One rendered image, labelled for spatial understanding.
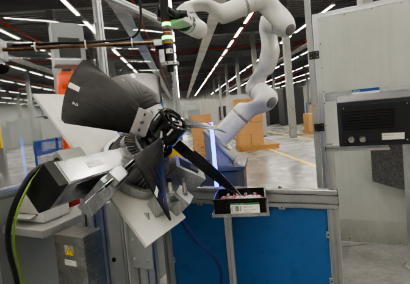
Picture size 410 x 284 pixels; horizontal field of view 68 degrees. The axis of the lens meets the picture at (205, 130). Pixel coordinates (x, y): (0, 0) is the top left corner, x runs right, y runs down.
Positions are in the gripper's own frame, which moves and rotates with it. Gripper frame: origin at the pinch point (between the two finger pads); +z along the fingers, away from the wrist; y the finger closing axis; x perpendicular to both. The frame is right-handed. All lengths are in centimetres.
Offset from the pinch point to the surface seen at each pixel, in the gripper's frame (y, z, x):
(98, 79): 9.4, 28.8, -25.9
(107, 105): 7.3, 28.3, -34.3
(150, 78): 13.8, -6.3, -22.8
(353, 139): -62, -30, -55
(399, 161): -95, -155, -88
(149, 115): 1.7, 14.7, -38.7
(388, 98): -75, -29, -40
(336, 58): -57, -179, -4
